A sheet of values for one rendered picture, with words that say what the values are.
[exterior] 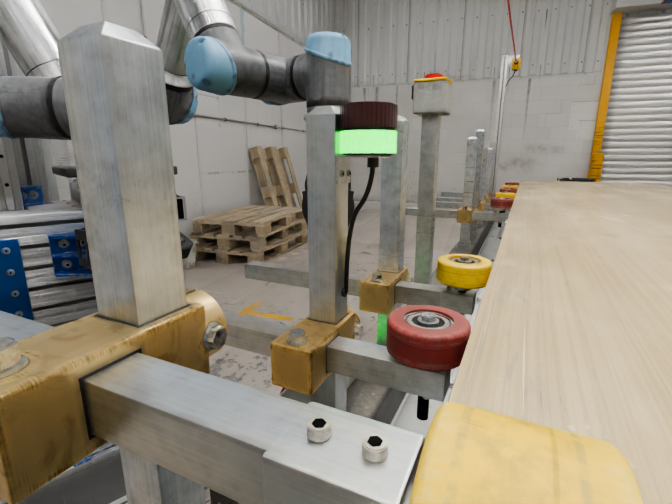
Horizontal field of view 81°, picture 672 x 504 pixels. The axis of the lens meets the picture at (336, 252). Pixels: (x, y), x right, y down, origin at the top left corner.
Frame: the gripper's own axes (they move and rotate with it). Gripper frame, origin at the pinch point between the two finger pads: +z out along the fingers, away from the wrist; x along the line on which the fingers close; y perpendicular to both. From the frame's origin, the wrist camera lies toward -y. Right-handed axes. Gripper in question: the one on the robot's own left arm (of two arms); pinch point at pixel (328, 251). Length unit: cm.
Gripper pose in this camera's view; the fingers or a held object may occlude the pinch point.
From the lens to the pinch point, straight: 69.6
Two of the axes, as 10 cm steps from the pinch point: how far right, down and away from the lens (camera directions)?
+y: 1.0, -2.4, 9.7
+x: -10.0, -0.2, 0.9
